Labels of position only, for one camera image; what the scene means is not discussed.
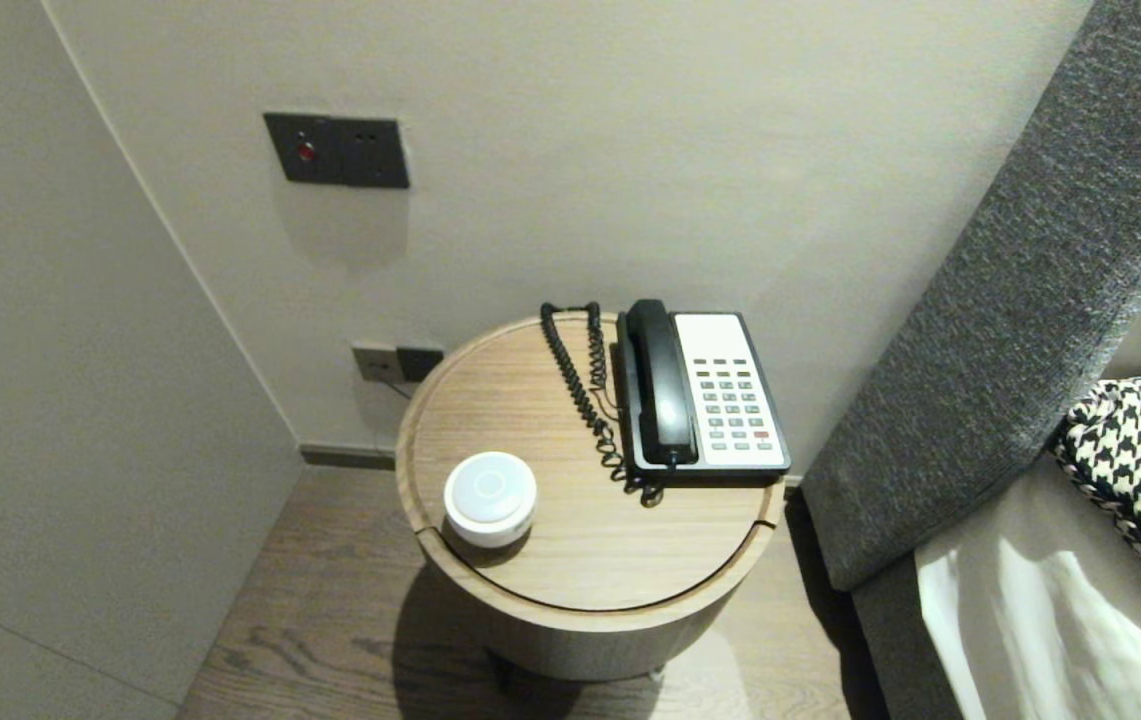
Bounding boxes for round wooden side table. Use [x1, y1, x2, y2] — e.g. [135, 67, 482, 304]
[395, 312, 789, 696]

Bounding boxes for black telephone handset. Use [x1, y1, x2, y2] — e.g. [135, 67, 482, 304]
[626, 299, 700, 467]

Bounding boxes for black and white telephone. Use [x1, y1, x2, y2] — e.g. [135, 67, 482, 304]
[616, 311, 792, 488]

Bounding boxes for grey fabric headboard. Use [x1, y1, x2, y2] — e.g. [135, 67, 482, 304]
[802, 0, 1141, 591]

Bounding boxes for white bed sheet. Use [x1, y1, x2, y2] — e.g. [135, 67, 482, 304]
[915, 455, 1141, 720]

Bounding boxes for black coiled telephone cord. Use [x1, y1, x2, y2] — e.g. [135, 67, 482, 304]
[540, 302, 666, 508]

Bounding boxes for wall power outlet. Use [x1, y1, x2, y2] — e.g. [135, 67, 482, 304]
[352, 345, 401, 384]

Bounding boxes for grey wall baseboard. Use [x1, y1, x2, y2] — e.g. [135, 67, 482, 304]
[300, 444, 398, 471]

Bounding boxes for dark wall switch panel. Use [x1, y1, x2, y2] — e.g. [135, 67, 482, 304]
[263, 112, 411, 190]

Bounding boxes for grey fabric bed frame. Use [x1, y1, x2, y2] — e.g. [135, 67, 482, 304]
[850, 555, 966, 720]

